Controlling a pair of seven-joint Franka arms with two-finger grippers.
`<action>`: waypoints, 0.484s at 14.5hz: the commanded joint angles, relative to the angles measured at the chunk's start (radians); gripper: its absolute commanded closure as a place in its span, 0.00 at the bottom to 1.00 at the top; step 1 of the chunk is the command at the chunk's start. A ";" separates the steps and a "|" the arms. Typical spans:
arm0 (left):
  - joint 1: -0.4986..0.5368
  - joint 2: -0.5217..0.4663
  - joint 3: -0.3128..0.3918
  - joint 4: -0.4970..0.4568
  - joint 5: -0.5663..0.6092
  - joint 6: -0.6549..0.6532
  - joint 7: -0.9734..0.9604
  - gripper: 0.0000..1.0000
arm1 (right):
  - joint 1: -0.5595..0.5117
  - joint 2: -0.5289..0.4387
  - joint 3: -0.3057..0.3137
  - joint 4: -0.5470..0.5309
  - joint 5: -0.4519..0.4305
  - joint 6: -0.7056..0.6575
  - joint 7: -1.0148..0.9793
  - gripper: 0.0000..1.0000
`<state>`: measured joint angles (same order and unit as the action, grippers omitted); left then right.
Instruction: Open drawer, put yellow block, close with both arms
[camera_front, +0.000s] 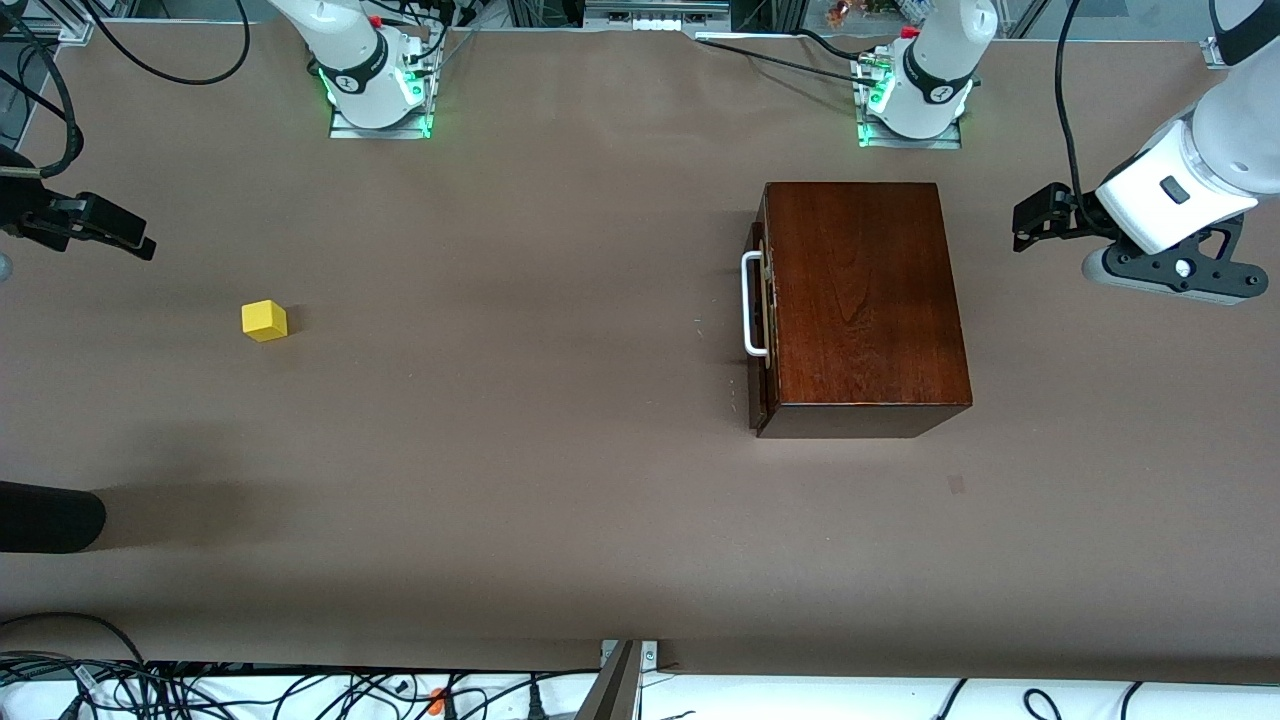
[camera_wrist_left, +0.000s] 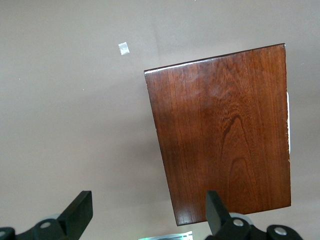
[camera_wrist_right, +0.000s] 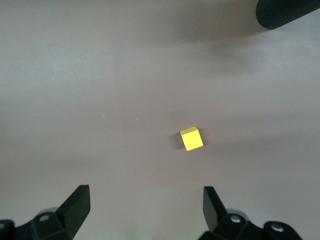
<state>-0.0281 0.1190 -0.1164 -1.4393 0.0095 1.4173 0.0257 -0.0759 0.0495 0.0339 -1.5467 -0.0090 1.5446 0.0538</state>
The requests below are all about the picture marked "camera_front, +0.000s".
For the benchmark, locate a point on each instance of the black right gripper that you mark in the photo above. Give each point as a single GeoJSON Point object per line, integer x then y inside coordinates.
{"type": "Point", "coordinates": [30, 214]}

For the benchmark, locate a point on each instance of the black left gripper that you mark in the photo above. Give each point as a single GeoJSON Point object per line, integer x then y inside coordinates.
{"type": "Point", "coordinates": [1071, 214]}

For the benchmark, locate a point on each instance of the yellow cube block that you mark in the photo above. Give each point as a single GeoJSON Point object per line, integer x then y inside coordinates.
{"type": "Point", "coordinates": [264, 321]}

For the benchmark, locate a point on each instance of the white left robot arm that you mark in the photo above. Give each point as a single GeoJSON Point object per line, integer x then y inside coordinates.
{"type": "Point", "coordinates": [1200, 150]}

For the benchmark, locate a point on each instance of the dark wooden drawer cabinet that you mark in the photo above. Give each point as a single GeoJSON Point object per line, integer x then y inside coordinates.
{"type": "Point", "coordinates": [860, 300]}

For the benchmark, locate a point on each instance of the black cylinder object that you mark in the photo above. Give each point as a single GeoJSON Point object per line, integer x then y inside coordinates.
{"type": "Point", "coordinates": [45, 517]}

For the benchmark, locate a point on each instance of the white power strip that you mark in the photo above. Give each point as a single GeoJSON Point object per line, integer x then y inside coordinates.
{"type": "Point", "coordinates": [655, 22]}

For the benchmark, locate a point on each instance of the brown table cover sheet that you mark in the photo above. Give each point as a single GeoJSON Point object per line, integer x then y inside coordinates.
{"type": "Point", "coordinates": [500, 450]}

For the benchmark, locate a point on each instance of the slanted aluminium profile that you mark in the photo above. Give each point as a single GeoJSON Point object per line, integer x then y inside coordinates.
{"type": "Point", "coordinates": [612, 690]}

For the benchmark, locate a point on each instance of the aluminium frame profile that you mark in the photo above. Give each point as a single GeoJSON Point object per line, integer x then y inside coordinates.
{"type": "Point", "coordinates": [70, 30]}

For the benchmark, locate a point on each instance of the aluminium corner bracket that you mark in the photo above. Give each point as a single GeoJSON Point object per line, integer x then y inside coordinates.
{"type": "Point", "coordinates": [1214, 55]}

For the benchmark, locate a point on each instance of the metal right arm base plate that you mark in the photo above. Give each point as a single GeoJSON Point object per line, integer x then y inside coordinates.
{"type": "Point", "coordinates": [415, 125]}

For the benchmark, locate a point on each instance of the small metal mounting bracket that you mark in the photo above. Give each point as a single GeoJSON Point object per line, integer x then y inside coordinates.
{"type": "Point", "coordinates": [650, 655]}

